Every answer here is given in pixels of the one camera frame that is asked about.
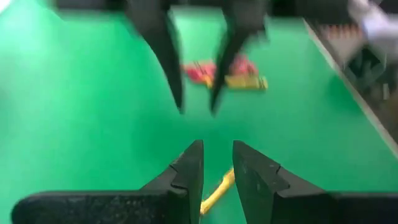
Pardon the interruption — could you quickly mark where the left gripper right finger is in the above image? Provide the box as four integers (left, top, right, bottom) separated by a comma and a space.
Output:
232, 139, 398, 224

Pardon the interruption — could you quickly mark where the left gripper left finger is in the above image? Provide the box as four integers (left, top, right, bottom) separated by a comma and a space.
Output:
11, 139, 205, 224

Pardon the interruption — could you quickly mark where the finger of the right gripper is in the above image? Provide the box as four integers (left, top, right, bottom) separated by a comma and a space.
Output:
126, 0, 185, 113
210, 0, 270, 115

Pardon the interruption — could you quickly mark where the yellow crayon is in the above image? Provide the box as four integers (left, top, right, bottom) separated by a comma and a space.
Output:
200, 167, 236, 216
203, 75, 269, 91

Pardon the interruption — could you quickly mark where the purple crayon near red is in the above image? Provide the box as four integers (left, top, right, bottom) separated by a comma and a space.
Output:
182, 61, 218, 85

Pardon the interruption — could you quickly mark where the green table mat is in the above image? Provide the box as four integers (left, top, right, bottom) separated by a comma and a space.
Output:
0, 0, 398, 224

